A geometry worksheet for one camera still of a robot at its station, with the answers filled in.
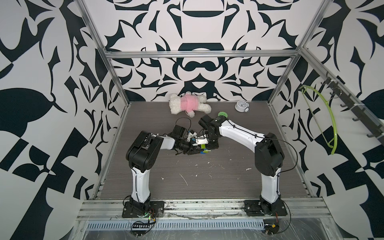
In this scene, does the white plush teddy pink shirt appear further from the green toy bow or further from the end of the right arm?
the green toy bow

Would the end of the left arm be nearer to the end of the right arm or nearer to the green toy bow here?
the end of the right arm

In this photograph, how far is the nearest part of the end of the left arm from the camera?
84 cm
